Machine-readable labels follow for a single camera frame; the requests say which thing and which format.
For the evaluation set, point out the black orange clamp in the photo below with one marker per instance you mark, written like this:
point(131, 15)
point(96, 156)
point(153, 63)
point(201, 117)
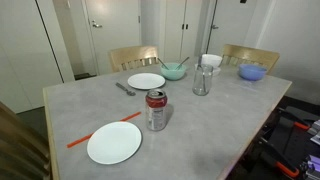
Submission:
point(298, 122)
point(281, 161)

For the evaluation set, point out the silver door handle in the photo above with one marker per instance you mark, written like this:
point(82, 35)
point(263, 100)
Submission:
point(95, 25)

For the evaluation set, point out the wooden chair at table end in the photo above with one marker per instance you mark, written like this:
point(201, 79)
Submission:
point(235, 55)

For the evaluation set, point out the wooden chair behind teal bowl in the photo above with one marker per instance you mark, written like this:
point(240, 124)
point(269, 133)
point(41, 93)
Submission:
point(133, 57)

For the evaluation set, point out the dark wooden chair near camera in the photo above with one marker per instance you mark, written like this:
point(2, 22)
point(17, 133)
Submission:
point(24, 153)

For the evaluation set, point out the metal spoon on table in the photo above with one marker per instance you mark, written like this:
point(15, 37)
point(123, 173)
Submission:
point(130, 93)

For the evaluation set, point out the white plate near orange strip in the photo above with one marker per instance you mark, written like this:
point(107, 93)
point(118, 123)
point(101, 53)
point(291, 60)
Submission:
point(114, 143)

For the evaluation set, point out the utensil in glass jar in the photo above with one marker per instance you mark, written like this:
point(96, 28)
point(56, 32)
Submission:
point(202, 87)

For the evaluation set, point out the clear glass jar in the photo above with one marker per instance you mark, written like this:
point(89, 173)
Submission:
point(195, 88)

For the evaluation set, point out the orange straw strip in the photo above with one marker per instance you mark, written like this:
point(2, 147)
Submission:
point(78, 141)

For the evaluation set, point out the utensil in teal bowl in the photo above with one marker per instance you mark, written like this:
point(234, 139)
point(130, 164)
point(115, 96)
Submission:
point(162, 63)
point(179, 66)

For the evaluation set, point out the red and silver soda can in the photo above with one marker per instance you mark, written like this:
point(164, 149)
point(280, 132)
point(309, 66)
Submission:
point(156, 101)

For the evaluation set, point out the blue plastic bowl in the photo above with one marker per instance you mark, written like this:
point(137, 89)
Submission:
point(252, 72)

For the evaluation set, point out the white ceramic bowl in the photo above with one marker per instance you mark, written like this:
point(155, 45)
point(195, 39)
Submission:
point(210, 59)

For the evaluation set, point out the white plate by spoon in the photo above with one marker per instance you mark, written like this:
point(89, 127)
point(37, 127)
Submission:
point(146, 81)

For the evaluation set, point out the clear plastic container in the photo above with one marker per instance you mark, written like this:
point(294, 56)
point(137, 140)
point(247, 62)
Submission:
point(216, 70)

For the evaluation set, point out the teal green bowl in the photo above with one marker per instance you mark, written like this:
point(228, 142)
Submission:
point(172, 72)

